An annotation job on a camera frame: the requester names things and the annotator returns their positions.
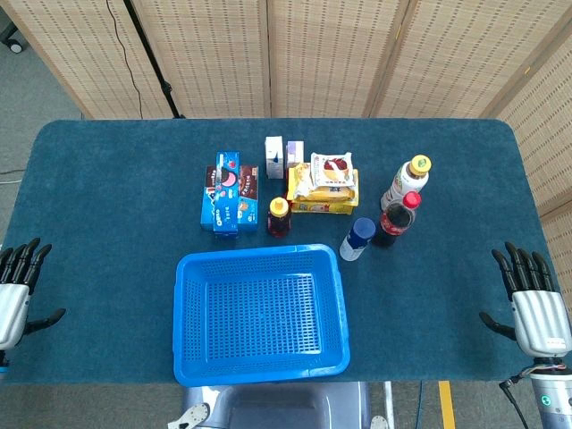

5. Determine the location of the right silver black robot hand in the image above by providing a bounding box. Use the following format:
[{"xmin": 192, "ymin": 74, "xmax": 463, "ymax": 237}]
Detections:
[{"xmin": 479, "ymin": 241, "xmax": 572, "ymax": 358}]

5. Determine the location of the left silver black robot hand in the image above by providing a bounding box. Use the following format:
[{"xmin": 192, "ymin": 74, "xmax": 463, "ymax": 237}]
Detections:
[{"xmin": 0, "ymin": 238, "xmax": 67, "ymax": 352}]

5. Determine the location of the blue Oreo cookie box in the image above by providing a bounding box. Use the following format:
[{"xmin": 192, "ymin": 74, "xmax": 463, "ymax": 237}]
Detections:
[{"xmin": 212, "ymin": 151, "xmax": 241, "ymax": 237}]

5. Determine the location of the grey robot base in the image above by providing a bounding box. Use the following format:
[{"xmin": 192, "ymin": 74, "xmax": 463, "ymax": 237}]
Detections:
[{"xmin": 167, "ymin": 382, "xmax": 390, "ymax": 429}]

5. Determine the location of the blue plastic basket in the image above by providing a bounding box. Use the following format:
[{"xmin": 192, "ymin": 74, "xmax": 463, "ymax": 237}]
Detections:
[{"xmin": 172, "ymin": 243, "xmax": 351, "ymax": 387}]

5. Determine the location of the yellow floor tape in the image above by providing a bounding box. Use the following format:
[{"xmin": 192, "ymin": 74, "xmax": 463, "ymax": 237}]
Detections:
[{"xmin": 437, "ymin": 380, "xmax": 458, "ymax": 429}]

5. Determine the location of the teal table mat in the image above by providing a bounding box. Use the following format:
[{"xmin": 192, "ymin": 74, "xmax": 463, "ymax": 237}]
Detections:
[{"xmin": 0, "ymin": 117, "xmax": 560, "ymax": 385}]

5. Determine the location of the white table leg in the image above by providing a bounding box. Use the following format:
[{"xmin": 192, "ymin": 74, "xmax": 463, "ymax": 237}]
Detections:
[{"xmin": 383, "ymin": 382, "xmax": 397, "ymax": 429}]

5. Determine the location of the cola bottle red cap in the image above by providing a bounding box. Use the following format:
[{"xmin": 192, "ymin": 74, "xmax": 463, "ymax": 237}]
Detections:
[{"xmin": 372, "ymin": 190, "xmax": 423, "ymax": 249}]

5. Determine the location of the white tea bottle yellow cap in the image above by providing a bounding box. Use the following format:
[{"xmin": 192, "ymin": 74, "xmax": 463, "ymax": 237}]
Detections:
[{"xmin": 380, "ymin": 154, "xmax": 433, "ymax": 212}]

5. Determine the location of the white bottle blue cap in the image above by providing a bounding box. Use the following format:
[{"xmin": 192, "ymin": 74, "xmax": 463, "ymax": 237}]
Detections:
[{"xmin": 339, "ymin": 217, "xmax": 377, "ymax": 262}]

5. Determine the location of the yellow snack box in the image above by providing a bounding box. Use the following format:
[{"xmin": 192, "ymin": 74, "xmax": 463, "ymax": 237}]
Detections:
[{"xmin": 289, "ymin": 167, "xmax": 360, "ymax": 216}]

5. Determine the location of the white red bread packet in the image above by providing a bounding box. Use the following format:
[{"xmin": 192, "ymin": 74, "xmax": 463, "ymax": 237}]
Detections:
[{"xmin": 309, "ymin": 151, "xmax": 356, "ymax": 189}]

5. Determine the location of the blue brown chocolate-chip cookie box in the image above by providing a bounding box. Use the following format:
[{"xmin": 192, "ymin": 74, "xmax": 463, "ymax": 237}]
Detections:
[{"xmin": 199, "ymin": 164, "xmax": 260, "ymax": 233}]

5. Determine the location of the black caster wheel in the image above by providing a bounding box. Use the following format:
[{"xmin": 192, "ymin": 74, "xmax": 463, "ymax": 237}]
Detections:
[{"xmin": 0, "ymin": 21, "xmax": 24, "ymax": 55}]

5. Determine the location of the yellow snack bag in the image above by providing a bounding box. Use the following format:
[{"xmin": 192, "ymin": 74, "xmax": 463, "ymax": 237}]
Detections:
[{"xmin": 286, "ymin": 162, "xmax": 359, "ymax": 203}]

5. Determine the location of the dark red bottle yellow cap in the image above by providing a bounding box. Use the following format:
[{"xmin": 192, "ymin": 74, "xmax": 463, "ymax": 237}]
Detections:
[{"xmin": 266, "ymin": 197, "xmax": 293, "ymax": 239}]

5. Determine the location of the black stand pole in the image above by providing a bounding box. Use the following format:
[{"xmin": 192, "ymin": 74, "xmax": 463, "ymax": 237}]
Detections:
[{"xmin": 122, "ymin": 0, "xmax": 186, "ymax": 120}]

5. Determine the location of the white purple-print drink carton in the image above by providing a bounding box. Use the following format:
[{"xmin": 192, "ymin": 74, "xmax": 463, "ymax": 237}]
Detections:
[{"xmin": 284, "ymin": 140, "xmax": 306, "ymax": 171}]

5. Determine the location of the white blue-print drink carton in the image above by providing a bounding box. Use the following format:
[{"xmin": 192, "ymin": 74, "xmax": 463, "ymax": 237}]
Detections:
[{"xmin": 264, "ymin": 136, "xmax": 287, "ymax": 181}]

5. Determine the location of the bamboo folding screen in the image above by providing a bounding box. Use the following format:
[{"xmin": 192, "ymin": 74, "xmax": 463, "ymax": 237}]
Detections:
[{"xmin": 0, "ymin": 0, "xmax": 572, "ymax": 269}]

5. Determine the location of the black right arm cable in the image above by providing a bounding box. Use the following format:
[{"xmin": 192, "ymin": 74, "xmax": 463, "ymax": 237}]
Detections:
[{"xmin": 499, "ymin": 376, "xmax": 532, "ymax": 429}]

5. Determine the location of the thin black hanging cable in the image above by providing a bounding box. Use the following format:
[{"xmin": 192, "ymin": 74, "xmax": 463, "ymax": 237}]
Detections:
[{"xmin": 105, "ymin": 0, "xmax": 144, "ymax": 120}]

